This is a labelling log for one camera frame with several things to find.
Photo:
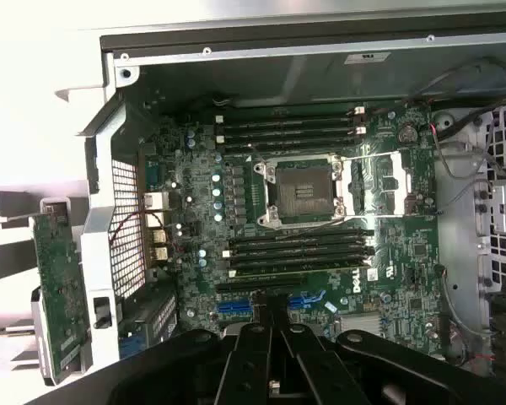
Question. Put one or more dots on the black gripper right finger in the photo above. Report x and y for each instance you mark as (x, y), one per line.
(303, 371)

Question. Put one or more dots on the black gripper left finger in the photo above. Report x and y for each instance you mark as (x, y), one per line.
(249, 358)

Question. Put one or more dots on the blue expansion slot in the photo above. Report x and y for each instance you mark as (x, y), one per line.
(234, 307)

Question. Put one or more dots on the silver finned chipset heatsink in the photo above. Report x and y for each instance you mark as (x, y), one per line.
(360, 325)

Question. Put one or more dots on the black expansion slot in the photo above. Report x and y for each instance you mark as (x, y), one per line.
(261, 283)

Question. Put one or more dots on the green Dell motherboard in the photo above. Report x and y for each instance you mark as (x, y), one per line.
(405, 253)

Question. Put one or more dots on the thin metal locking lever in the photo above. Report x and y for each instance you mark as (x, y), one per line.
(371, 157)
(388, 216)

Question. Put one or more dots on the CPU socket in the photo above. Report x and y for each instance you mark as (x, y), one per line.
(303, 190)

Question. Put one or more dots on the round coin cell battery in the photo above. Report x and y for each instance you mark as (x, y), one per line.
(408, 135)

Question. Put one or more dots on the metal disk bay cage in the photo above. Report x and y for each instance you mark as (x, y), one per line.
(504, 202)

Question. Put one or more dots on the open black PC case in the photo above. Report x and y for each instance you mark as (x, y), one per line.
(236, 80)

